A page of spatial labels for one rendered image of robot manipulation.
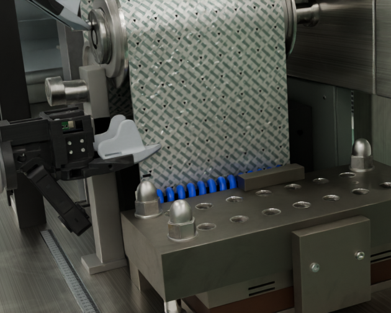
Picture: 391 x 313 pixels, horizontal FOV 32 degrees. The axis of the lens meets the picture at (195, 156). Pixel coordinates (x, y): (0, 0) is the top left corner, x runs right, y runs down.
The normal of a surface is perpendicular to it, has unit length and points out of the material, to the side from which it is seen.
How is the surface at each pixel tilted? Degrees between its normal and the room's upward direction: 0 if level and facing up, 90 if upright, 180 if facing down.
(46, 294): 0
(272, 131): 90
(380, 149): 90
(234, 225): 0
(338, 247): 90
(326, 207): 0
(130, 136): 90
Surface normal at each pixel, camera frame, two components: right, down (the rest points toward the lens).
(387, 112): 0.38, 0.22
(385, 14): -0.92, 0.18
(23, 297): -0.07, -0.96
